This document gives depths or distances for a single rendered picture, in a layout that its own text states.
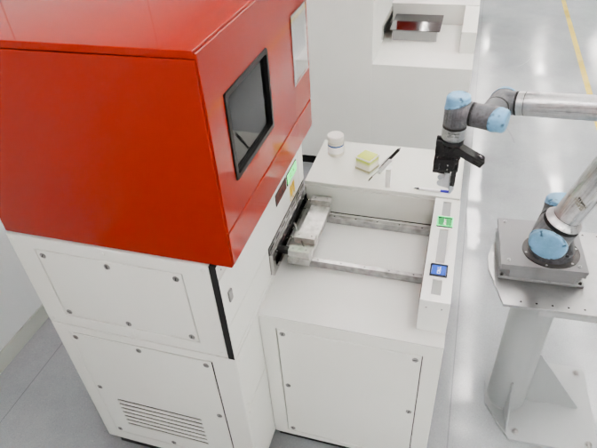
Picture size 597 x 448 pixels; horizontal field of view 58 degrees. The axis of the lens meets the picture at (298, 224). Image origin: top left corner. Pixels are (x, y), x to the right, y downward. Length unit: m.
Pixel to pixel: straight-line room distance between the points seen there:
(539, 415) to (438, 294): 1.11
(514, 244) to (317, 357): 0.82
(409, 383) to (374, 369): 0.13
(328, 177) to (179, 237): 0.94
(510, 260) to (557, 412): 0.95
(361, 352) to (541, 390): 1.06
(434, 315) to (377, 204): 0.62
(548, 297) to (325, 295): 0.76
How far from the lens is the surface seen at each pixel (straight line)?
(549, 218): 1.82
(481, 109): 1.73
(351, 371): 1.97
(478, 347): 2.89
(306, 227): 2.10
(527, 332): 2.28
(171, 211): 1.40
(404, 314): 1.86
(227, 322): 1.62
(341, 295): 1.91
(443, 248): 1.91
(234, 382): 1.86
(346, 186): 2.17
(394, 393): 2.02
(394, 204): 2.18
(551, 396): 2.72
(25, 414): 2.97
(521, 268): 2.02
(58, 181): 1.55
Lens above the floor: 2.20
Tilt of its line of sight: 39 degrees down
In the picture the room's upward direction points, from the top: 4 degrees counter-clockwise
